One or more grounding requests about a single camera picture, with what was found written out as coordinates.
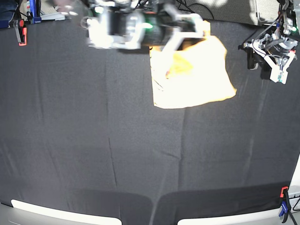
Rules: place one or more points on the yellow t-shirt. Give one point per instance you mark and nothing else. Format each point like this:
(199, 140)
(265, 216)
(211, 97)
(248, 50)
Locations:
(196, 76)

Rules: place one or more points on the blue clamp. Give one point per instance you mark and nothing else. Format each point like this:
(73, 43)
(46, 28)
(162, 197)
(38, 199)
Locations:
(285, 204)
(33, 11)

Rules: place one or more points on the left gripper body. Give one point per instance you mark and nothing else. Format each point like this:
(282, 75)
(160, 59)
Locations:
(288, 44)

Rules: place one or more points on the black table cloth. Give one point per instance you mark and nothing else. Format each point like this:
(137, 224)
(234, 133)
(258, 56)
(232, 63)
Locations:
(79, 132)

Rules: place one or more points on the aluminium rail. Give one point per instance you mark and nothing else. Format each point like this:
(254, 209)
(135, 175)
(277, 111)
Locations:
(54, 16)

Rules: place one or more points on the blue clamp top left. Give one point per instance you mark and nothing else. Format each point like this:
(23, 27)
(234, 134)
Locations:
(33, 11)

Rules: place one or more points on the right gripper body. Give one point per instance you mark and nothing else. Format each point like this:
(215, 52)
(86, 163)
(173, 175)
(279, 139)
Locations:
(159, 30)

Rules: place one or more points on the blue clamp bottom right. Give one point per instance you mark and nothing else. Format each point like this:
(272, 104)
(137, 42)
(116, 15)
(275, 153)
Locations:
(285, 204)

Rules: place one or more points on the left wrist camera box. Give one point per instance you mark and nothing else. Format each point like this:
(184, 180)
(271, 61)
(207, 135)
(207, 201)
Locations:
(278, 75)

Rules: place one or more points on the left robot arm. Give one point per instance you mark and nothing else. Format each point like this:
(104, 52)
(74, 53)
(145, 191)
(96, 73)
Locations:
(287, 23)

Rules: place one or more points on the red black clamp left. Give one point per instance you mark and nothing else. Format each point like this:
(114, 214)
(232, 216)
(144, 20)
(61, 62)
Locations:
(21, 32)

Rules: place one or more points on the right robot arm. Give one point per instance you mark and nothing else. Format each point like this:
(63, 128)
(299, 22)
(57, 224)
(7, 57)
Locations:
(121, 24)

